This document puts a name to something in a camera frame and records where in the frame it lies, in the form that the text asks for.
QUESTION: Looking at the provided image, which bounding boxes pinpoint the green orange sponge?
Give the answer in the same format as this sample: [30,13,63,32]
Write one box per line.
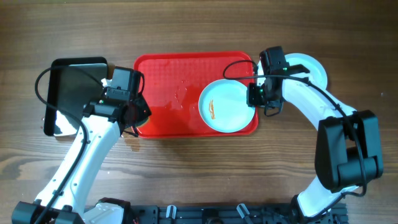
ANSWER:
[136,117,149,127]

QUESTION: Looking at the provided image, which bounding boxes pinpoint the white plate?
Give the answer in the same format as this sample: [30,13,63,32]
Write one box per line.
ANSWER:
[285,53,328,90]
[198,79,256,133]

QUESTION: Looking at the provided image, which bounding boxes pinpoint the white plate back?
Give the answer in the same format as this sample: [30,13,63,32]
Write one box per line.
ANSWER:
[285,53,328,90]

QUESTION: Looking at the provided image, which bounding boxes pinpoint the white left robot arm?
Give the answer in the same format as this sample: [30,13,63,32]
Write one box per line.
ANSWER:
[11,67,151,223]

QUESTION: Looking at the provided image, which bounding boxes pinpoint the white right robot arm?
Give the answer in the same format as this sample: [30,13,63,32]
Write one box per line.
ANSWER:
[248,46,384,223]

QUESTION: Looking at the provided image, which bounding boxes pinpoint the red serving tray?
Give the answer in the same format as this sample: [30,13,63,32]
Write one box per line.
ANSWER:
[134,51,253,139]

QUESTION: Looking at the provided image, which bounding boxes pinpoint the black water tray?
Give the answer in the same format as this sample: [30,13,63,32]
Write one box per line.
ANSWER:
[44,57,108,136]

